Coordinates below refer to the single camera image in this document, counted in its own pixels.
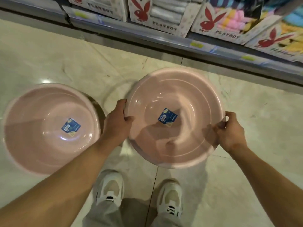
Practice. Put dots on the person's right hand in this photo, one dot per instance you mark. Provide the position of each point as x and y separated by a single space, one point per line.
233 137

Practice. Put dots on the person's left hand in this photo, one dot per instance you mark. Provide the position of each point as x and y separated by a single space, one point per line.
114 126

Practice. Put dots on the person's left thumb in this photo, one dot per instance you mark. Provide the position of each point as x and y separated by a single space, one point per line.
129 119

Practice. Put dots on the person's right thumb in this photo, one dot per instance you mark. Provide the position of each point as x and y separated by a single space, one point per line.
219 126

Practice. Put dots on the pink plastic basin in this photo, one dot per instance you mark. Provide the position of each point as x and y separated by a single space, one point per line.
35 120
184 96

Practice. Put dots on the person's left forearm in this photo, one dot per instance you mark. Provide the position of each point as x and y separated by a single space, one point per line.
59 186

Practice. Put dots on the person's right forearm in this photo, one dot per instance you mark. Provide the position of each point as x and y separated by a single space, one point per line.
267 184

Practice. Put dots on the blue label sticker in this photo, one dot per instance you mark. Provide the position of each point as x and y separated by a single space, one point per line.
167 117
71 126

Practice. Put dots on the person's left white sneaker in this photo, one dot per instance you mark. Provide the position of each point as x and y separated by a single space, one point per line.
110 186

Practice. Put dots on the person's white sneaker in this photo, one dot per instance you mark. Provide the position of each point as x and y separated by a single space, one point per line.
171 198
110 186

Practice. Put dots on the yellow-green price tag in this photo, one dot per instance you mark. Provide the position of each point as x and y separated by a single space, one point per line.
248 58
80 14
197 44

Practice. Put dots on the blue shelf tag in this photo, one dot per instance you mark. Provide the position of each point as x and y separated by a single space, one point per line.
213 49

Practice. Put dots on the grey metal store shelf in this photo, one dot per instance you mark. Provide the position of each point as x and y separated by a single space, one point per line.
146 36

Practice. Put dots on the person's right white sneaker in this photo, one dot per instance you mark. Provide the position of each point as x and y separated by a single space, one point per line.
171 198

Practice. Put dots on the white display box red rabbit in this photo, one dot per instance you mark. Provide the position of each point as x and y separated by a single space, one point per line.
272 43
224 30
104 10
165 24

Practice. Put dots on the stack of pastel coloured towels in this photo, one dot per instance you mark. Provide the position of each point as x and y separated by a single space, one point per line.
233 17

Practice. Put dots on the stack of white towels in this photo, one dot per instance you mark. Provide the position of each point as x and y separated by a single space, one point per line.
99 1
168 10

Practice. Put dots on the stack of yellow towels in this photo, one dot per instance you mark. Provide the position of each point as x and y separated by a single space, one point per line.
294 33

